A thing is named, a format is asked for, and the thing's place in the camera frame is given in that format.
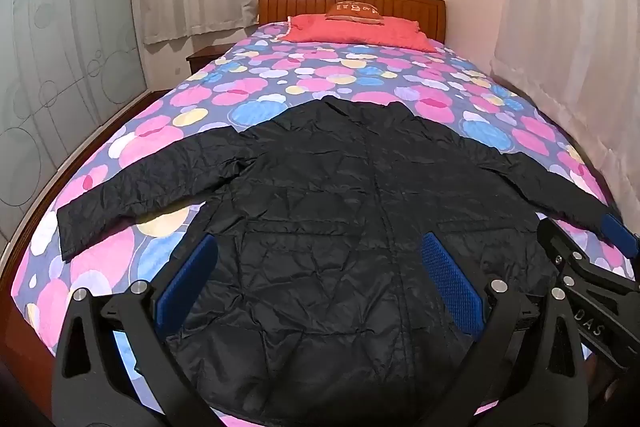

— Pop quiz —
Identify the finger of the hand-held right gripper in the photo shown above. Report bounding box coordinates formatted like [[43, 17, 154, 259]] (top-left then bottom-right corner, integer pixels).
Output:
[[537, 217, 588, 268], [597, 212, 640, 280]]

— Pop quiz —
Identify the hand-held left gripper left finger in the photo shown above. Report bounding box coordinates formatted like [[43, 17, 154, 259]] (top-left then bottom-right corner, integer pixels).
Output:
[[52, 234, 226, 427]]

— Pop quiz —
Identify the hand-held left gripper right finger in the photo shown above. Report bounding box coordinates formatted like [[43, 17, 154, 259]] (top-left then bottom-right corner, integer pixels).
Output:
[[421, 232, 593, 427]]

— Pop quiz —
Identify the black puffer jacket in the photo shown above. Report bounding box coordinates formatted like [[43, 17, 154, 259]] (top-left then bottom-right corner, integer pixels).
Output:
[[56, 99, 613, 413]]

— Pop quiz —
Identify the person's right hand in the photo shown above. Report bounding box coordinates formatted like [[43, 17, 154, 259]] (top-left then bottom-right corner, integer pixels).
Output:
[[585, 352, 623, 408]]

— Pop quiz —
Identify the white sheer curtain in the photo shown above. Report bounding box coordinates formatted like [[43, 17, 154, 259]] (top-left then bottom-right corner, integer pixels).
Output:
[[490, 0, 640, 228]]

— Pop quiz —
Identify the colourful dotted bed sheet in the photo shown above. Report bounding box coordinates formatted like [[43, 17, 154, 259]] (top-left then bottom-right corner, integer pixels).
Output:
[[12, 22, 638, 427]]

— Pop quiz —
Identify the wooden nightstand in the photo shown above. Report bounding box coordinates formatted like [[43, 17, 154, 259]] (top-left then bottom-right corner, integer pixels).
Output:
[[186, 44, 233, 75]]

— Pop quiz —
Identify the frosted glass wardrobe door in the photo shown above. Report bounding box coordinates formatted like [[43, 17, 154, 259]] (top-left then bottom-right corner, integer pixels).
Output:
[[0, 0, 148, 253]]

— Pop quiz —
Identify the red pillow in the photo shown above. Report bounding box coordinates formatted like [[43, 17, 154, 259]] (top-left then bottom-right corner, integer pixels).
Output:
[[284, 13, 437, 54]]

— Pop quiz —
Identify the orange embroidered cushion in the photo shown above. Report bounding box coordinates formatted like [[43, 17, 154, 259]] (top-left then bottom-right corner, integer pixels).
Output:
[[326, 0, 385, 24]]

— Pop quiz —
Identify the wooden bed frame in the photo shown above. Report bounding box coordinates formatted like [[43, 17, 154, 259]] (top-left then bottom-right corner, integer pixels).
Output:
[[0, 0, 447, 408]]

